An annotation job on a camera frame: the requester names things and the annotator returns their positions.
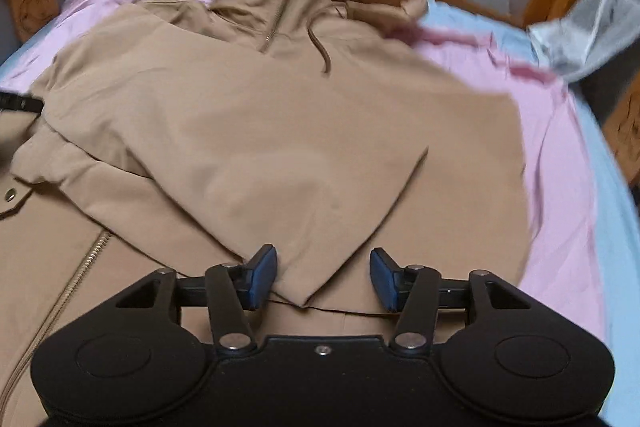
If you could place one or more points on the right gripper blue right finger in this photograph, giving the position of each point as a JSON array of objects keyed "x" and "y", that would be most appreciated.
[{"x": 384, "y": 273}]

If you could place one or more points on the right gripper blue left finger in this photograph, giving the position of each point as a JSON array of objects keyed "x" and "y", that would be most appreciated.
[{"x": 262, "y": 271}]

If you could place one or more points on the tan hooded zip jacket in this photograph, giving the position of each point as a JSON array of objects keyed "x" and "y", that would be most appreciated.
[{"x": 183, "y": 134}]

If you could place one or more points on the pink floral quilt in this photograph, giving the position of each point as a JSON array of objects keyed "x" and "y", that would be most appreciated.
[{"x": 56, "y": 264}]

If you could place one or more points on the light blue bed sheet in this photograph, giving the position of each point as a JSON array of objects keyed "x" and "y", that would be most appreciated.
[{"x": 610, "y": 186}]

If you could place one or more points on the grey mesh towel with label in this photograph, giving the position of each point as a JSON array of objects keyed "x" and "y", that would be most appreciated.
[{"x": 588, "y": 36}]

